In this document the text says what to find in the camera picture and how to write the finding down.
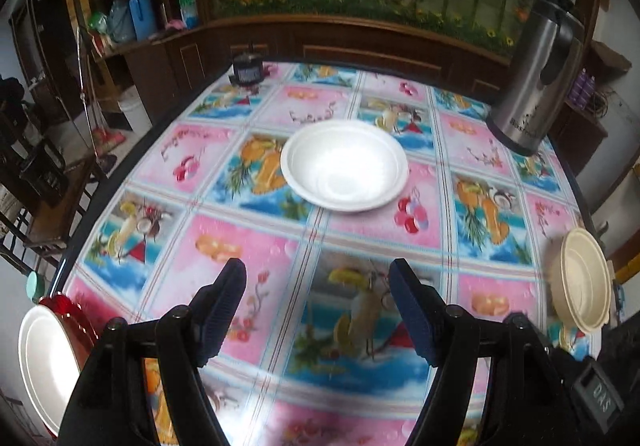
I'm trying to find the cardboard box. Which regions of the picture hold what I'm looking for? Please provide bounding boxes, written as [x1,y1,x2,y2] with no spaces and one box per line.
[590,40,633,75]

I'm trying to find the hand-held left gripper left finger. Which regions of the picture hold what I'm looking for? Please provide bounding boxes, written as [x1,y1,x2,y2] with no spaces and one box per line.
[59,258,247,446]

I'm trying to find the white plate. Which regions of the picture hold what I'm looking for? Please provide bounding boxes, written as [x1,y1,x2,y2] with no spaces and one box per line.
[17,306,84,434]

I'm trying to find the fruit print tablecloth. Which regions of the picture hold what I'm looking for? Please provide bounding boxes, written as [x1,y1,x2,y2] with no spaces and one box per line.
[50,60,601,446]

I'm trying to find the mop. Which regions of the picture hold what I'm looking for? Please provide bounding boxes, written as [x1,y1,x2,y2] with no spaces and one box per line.
[75,26,127,157]

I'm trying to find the green white bottle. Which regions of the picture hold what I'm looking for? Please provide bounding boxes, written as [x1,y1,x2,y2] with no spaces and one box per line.
[175,0,200,30]

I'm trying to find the cream embossed plastic bowl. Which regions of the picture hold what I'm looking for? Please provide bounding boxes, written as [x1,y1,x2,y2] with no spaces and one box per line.
[547,227,613,334]

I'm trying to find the red ribbed plastic plate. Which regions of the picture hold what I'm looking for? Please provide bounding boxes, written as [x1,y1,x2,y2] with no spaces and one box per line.
[37,293,99,438]

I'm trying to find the purple bottles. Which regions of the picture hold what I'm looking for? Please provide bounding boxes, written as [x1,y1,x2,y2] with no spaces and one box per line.
[570,68,597,107]

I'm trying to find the stainless steel thermos jug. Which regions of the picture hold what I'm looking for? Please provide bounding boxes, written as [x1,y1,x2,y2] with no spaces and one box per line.
[486,0,586,157]

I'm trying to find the white plastic bucket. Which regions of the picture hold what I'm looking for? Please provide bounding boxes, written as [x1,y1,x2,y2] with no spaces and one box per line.
[117,86,152,133]

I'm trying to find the dark wooden chair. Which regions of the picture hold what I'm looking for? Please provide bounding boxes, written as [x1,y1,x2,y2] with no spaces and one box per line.
[0,76,108,271]

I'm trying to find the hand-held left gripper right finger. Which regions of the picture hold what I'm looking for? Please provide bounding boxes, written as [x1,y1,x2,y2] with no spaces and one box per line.
[389,258,576,446]

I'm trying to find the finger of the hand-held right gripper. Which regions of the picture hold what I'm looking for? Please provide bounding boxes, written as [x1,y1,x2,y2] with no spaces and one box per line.
[597,318,633,367]

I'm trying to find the white foam bowl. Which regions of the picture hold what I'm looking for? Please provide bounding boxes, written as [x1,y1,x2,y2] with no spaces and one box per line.
[280,120,410,213]

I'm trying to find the grey blue plastic bag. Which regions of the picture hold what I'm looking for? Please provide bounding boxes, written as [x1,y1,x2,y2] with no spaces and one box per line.
[107,0,136,45]

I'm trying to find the blue plastic jug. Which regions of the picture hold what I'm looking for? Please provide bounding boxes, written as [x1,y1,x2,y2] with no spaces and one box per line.
[129,0,157,40]

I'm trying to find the small black pot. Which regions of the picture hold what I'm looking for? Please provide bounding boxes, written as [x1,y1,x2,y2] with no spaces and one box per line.
[229,44,269,87]

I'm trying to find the teal round lid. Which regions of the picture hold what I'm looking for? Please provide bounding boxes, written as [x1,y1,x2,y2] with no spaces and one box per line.
[26,271,44,303]

